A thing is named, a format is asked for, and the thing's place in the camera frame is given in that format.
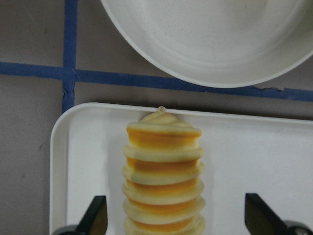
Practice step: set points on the white rectangular tray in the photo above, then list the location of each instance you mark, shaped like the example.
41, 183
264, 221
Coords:
271, 157

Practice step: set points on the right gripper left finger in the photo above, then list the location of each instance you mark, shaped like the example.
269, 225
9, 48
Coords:
95, 219

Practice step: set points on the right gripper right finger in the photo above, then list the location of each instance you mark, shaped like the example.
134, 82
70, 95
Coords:
260, 219

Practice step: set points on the cream round plate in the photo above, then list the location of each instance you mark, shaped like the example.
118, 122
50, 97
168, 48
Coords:
217, 43

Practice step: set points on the yellow spiral bread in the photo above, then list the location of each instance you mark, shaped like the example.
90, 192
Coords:
162, 185

